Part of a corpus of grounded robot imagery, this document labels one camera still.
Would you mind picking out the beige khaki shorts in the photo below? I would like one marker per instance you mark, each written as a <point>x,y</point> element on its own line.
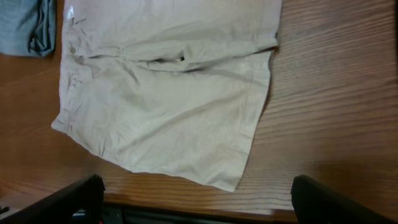
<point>167,87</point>

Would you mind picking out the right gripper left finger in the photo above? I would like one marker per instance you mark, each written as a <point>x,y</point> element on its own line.
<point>79,202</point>

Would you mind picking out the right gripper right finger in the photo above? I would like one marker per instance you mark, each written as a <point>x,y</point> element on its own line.
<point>314,202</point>

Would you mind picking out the folded light blue jeans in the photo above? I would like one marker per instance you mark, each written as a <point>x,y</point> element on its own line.
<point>28,27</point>

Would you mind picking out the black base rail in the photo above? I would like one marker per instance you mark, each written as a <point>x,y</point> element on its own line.
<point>126,214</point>

